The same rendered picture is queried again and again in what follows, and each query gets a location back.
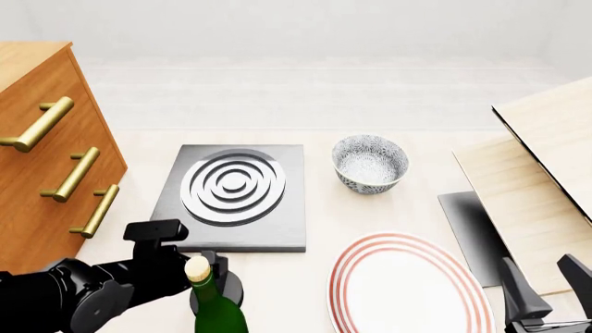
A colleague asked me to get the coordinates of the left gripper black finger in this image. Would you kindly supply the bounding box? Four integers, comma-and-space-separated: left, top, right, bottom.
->
200, 250, 229, 290

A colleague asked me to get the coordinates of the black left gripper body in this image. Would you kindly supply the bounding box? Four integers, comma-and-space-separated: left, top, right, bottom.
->
132, 241, 194, 300

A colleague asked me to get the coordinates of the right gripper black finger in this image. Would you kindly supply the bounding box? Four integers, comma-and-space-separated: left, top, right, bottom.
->
555, 253, 592, 303
496, 255, 554, 325

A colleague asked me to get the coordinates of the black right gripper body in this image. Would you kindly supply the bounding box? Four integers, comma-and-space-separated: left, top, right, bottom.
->
502, 315, 592, 333

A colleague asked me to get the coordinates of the flat black stove plate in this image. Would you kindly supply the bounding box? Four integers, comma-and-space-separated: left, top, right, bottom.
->
150, 143, 308, 254

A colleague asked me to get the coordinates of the green wine bottle with cork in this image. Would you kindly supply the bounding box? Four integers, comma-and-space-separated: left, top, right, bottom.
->
183, 255, 250, 333

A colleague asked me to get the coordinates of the microwave oven with black front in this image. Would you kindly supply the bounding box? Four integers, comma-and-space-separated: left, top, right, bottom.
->
437, 76, 592, 298

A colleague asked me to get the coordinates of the white plate with red rings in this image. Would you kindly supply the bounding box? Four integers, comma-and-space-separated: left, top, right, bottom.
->
326, 231, 498, 333

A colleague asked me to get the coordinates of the wooden cabinet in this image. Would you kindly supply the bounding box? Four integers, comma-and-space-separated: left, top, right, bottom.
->
0, 41, 129, 276

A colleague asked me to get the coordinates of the patterned grey white bowl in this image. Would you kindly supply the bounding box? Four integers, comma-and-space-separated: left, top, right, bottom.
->
330, 133, 411, 196

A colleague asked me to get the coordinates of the long brass drawer handle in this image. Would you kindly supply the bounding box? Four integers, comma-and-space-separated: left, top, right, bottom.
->
0, 95, 76, 154

